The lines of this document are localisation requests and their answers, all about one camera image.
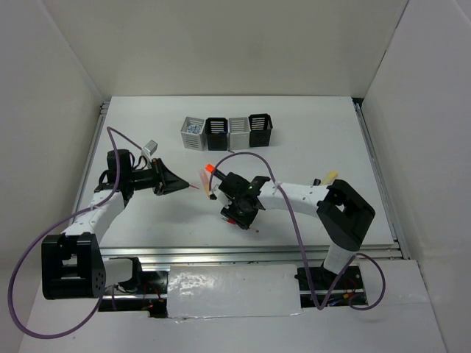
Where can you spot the silver slotted container left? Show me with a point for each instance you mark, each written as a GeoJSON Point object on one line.
{"type": "Point", "coordinates": [192, 141]}

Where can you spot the orange pastel highlighter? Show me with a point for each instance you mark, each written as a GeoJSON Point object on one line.
{"type": "Point", "coordinates": [204, 177]}

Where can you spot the black orange highlighter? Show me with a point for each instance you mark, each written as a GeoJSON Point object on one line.
{"type": "Point", "coordinates": [215, 172]}

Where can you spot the aluminium rail frame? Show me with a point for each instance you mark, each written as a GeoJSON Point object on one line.
{"type": "Point", "coordinates": [312, 136]}

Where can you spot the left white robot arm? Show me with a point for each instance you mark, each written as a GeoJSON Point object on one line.
{"type": "Point", "coordinates": [72, 263]}

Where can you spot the black slotted container right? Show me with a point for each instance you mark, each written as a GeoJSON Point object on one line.
{"type": "Point", "coordinates": [260, 130]}

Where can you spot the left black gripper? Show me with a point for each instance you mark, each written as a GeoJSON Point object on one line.
{"type": "Point", "coordinates": [165, 181]}

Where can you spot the black slotted container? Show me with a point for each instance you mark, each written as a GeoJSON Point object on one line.
{"type": "Point", "coordinates": [260, 130]}
{"type": "Point", "coordinates": [216, 130]}

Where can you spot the silver foil sheet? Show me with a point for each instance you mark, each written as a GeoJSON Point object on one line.
{"type": "Point", "coordinates": [233, 291]}

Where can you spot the silver slotted container right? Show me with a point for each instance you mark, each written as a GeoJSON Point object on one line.
{"type": "Point", "coordinates": [238, 133]}

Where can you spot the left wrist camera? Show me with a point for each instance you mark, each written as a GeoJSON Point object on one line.
{"type": "Point", "coordinates": [150, 148]}

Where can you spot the pale yellow highlighter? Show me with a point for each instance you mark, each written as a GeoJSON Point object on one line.
{"type": "Point", "coordinates": [330, 178]}

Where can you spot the red gel pen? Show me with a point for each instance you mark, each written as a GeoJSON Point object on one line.
{"type": "Point", "coordinates": [233, 222]}

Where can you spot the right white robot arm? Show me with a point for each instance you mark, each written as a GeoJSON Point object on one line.
{"type": "Point", "coordinates": [345, 215]}

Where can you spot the black slotted container left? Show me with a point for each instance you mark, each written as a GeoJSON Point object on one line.
{"type": "Point", "coordinates": [216, 130]}

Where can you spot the blue patterned tape roll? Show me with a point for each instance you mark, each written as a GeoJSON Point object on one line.
{"type": "Point", "coordinates": [194, 129]}

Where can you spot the silver slotted container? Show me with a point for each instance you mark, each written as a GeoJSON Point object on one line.
{"type": "Point", "coordinates": [192, 141]}
{"type": "Point", "coordinates": [238, 133]}

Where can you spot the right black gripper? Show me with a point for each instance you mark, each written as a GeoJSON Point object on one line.
{"type": "Point", "coordinates": [243, 222]}

